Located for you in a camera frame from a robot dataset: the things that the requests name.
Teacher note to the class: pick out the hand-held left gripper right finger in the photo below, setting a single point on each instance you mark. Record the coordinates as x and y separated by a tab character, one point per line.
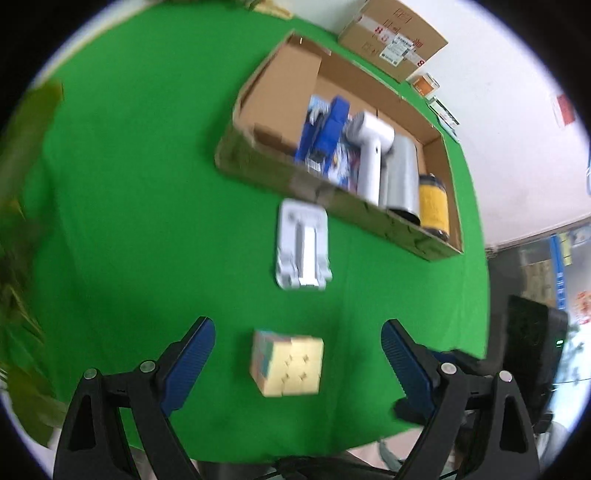
406	364

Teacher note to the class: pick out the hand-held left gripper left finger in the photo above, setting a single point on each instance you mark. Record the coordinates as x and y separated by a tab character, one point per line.
189	364

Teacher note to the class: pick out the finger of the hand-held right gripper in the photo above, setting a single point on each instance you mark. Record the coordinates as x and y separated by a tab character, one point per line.
411	410
468	361

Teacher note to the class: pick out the pastel puzzle cube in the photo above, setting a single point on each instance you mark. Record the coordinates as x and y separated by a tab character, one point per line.
288	364

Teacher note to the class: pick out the colourful printed toy box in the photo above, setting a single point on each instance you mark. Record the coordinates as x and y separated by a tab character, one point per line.
344	168

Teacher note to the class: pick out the blue metal shelf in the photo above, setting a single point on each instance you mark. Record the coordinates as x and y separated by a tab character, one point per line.
559	272

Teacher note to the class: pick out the yellow can with black lid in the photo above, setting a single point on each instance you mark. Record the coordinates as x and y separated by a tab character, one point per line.
434	205

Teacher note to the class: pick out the green tablecloth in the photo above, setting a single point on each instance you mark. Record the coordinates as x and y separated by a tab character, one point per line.
161	207

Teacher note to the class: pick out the white folding stand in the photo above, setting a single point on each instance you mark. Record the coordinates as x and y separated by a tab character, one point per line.
302	240

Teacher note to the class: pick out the leafy green plant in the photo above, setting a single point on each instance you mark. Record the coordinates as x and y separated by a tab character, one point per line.
23	286

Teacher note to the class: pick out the grey metal cylinder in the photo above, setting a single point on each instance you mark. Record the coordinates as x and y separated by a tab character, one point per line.
401	175

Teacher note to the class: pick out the white handheld hair dryer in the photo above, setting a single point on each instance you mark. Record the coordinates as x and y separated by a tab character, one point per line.
369	157

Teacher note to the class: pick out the blue printed box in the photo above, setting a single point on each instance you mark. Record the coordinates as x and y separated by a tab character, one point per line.
325	134

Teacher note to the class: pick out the green and white flat box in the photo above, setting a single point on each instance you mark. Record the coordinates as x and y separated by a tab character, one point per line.
445	115

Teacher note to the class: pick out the small orange box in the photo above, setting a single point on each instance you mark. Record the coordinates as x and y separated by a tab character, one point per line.
424	85

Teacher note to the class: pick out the closed labelled cardboard box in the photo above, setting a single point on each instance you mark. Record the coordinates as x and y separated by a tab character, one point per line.
392	32

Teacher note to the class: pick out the red wall sign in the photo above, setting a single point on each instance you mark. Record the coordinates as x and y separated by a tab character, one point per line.
566	110

